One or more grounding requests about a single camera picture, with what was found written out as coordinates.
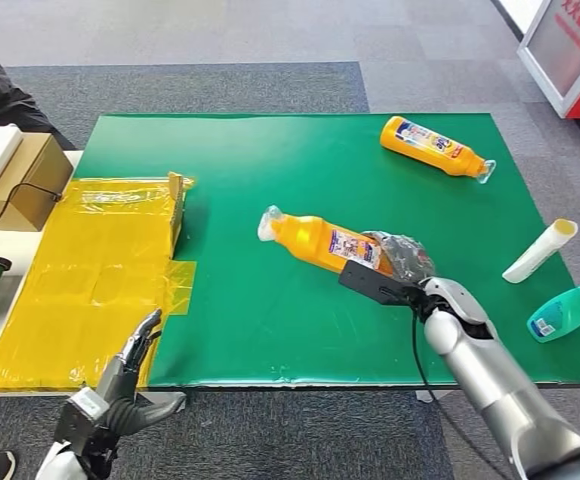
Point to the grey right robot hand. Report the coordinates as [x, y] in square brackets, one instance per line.
[405, 258]

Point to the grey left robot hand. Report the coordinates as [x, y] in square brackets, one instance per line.
[120, 391]

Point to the orange bottle with white label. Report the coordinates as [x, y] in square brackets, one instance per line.
[310, 238]

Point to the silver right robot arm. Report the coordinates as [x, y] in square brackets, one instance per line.
[495, 378]

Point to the orange bottle with blue label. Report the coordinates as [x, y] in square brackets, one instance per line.
[433, 146]

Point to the white tube bottle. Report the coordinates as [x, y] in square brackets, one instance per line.
[537, 253]

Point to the teal plastic bottle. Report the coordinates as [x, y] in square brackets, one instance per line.
[565, 311]

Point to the yellow taped cardboard box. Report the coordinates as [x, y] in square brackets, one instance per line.
[85, 265]

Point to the green table mat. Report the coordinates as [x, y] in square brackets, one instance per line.
[270, 166]

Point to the brown cardboard box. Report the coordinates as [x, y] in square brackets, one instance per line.
[33, 189]

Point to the red and white sign cabinet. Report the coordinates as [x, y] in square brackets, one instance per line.
[570, 56]

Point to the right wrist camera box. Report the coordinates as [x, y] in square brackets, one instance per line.
[370, 281]

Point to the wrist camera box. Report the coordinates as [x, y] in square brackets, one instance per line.
[370, 281]
[82, 417]

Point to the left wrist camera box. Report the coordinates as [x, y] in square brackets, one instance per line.
[82, 417]

